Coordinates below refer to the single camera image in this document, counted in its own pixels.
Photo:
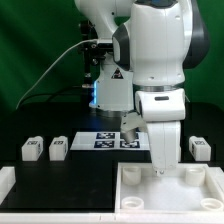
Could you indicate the white left obstacle block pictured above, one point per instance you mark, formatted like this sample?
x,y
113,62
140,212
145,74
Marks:
x,y
7,181

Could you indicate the white marker base plate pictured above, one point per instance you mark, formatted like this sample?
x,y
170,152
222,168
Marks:
x,y
108,141

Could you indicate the black camera on stand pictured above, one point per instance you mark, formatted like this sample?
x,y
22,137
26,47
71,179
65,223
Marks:
x,y
93,53

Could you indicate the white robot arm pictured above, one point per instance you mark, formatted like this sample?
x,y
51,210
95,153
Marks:
x,y
146,45

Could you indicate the white front fence bar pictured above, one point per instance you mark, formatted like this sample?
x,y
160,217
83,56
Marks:
x,y
69,218

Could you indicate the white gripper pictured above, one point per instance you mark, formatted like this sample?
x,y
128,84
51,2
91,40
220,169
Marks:
x,y
159,114

